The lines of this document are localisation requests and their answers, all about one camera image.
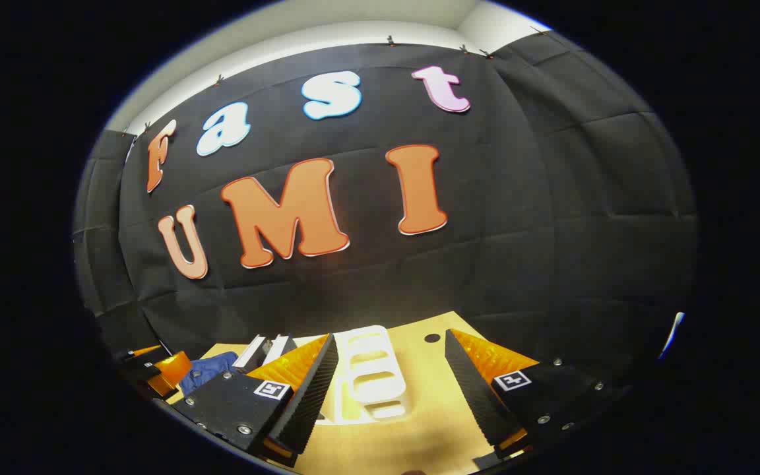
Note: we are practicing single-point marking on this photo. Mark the white plastic bookshelf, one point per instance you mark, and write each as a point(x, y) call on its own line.
point(373, 376)

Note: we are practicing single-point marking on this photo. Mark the black backdrop cloth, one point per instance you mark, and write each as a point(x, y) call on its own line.
point(499, 198)

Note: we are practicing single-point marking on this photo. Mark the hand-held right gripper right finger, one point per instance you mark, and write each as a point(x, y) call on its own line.
point(475, 396)

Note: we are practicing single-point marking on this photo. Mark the blue schoolbag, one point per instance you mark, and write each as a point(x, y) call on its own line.
point(208, 373)

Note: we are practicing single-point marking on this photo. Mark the grey book with portrait cover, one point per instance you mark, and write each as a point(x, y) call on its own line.
point(248, 353)

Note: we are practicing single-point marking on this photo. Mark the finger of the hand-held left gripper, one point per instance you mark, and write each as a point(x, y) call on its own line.
point(172, 373)
point(142, 356)

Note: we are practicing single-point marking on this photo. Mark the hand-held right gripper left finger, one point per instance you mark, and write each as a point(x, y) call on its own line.
point(311, 402)

